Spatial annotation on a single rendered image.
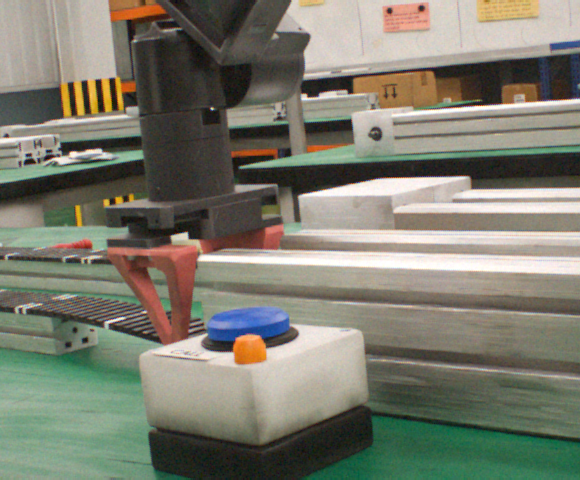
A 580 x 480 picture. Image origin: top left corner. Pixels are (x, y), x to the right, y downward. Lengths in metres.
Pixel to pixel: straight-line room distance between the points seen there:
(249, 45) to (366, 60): 3.37
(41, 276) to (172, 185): 0.50
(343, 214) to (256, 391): 0.37
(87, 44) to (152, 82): 8.07
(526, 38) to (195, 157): 3.10
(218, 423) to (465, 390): 0.13
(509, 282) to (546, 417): 0.07
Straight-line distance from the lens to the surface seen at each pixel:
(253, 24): 0.75
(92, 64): 8.86
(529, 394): 0.61
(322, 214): 0.92
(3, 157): 3.88
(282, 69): 0.84
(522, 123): 2.44
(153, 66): 0.78
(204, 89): 0.78
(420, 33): 4.01
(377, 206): 0.88
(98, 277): 1.19
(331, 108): 5.16
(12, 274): 1.31
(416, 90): 5.28
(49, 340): 0.93
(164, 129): 0.78
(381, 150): 2.60
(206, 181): 0.78
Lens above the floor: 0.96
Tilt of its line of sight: 7 degrees down
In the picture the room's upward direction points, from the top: 6 degrees counter-clockwise
